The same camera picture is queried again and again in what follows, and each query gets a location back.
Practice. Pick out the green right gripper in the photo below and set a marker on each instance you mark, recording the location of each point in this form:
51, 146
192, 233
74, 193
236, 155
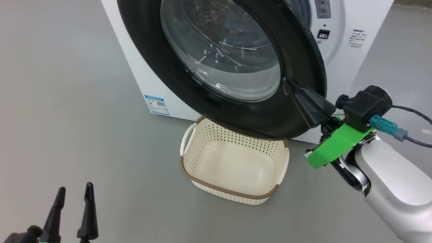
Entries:
334, 145

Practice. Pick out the blue energy label sticker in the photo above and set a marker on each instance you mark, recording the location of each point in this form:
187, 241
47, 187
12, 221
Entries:
157, 105

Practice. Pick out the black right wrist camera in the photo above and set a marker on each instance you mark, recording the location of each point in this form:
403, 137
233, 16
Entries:
366, 106

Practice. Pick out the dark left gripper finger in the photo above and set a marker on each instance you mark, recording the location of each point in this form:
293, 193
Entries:
54, 219
88, 222

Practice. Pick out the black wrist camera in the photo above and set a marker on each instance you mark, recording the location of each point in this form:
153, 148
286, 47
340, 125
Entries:
25, 236
366, 106

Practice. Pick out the cream perforated laundry basket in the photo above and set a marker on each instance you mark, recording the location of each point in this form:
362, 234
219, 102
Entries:
233, 165

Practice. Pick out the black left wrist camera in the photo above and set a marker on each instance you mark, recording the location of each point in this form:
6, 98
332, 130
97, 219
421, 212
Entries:
25, 236

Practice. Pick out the black glass washer door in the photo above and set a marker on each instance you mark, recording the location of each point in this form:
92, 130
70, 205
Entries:
152, 50

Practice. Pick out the white front-load washing machine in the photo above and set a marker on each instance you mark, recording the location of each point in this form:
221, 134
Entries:
145, 74

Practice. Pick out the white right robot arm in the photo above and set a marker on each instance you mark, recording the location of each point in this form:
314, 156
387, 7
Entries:
398, 182

